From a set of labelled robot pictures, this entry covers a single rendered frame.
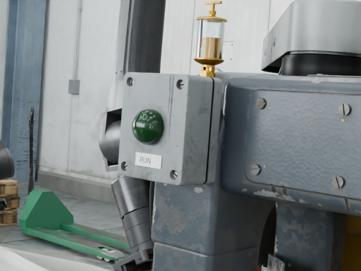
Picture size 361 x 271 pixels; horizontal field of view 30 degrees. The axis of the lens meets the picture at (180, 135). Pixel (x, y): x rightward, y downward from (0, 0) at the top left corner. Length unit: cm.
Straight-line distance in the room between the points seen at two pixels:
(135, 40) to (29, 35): 829
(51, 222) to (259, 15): 290
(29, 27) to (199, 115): 865
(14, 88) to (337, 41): 891
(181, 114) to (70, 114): 838
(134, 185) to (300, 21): 32
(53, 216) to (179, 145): 581
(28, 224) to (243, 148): 563
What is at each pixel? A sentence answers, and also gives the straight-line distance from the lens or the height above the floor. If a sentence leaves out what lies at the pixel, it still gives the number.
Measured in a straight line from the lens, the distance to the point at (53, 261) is 108.
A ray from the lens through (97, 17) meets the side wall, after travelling 865.
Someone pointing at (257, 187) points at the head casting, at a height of 124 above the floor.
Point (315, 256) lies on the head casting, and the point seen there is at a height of 115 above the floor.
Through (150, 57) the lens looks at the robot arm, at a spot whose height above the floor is 136.
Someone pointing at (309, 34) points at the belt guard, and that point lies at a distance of 67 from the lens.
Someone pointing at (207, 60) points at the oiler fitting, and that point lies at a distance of 62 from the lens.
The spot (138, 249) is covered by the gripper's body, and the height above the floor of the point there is 112.
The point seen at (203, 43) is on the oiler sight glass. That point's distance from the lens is 62.
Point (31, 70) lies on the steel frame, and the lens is 919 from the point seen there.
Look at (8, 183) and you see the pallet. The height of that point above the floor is 42.
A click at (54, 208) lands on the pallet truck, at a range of 635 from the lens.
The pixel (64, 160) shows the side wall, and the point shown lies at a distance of 900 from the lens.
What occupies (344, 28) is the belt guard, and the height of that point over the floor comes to 139.
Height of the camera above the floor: 131
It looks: 3 degrees down
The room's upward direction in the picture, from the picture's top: 4 degrees clockwise
